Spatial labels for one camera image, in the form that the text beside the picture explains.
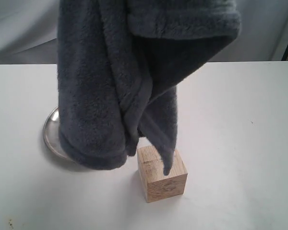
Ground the grey fluffy towel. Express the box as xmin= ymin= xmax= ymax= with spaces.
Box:
xmin=57 ymin=0 xmax=240 ymax=175

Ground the light wooden cube block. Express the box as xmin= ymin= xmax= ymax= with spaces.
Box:
xmin=137 ymin=146 xmax=188 ymax=203

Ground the round stainless steel plate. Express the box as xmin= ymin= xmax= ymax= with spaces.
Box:
xmin=42 ymin=106 xmax=96 ymax=171

